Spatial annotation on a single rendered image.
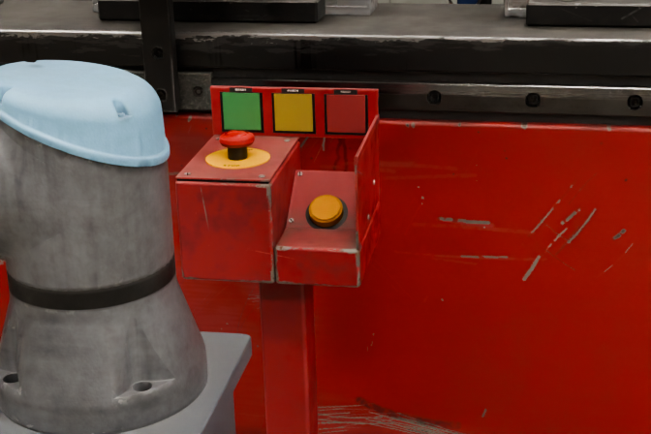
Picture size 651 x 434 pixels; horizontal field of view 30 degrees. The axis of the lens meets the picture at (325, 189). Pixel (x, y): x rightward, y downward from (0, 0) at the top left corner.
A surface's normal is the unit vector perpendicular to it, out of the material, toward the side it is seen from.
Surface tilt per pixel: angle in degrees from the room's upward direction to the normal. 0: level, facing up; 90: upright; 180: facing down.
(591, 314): 90
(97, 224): 90
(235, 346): 0
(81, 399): 72
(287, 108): 90
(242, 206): 90
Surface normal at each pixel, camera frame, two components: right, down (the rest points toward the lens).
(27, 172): -0.11, 0.14
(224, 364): -0.03, -0.94
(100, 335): 0.24, 0.02
